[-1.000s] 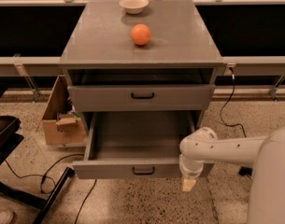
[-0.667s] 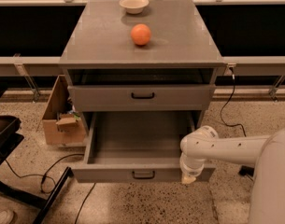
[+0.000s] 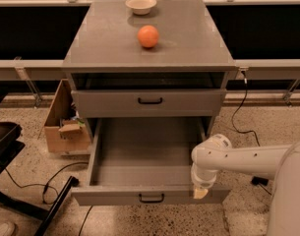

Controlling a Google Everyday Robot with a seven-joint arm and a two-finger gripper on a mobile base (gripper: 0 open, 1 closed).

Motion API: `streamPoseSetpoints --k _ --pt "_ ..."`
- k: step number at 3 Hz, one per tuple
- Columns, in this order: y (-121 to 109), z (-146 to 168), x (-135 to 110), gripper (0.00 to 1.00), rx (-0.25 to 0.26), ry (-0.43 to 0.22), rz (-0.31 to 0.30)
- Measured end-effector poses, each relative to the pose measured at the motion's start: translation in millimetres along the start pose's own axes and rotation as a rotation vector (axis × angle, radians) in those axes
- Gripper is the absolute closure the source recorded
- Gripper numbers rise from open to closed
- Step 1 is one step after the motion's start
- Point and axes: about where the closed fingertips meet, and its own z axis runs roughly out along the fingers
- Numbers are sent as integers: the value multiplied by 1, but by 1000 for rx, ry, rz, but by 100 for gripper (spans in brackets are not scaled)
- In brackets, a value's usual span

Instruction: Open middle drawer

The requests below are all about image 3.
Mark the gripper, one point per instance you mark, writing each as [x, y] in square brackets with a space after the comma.
[202, 181]

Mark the grey drawer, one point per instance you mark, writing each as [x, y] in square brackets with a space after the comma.
[148, 102]
[144, 161]

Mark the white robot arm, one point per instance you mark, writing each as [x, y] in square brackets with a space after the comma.
[281, 164]

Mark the grey drawer cabinet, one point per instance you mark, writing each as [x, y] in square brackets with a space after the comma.
[190, 53]

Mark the grey top drawer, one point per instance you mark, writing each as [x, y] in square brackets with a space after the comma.
[148, 102]

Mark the open cardboard box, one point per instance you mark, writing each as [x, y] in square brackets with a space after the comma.
[64, 130]

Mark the orange fruit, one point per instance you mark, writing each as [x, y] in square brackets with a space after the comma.
[148, 36]

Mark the white shoe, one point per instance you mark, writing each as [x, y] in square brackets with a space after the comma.
[7, 228]

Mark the white bowl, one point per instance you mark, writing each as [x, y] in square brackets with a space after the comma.
[140, 7]

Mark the grey metal railing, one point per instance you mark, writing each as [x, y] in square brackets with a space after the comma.
[28, 64]

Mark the black cart frame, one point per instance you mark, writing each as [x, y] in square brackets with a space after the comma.
[32, 168]

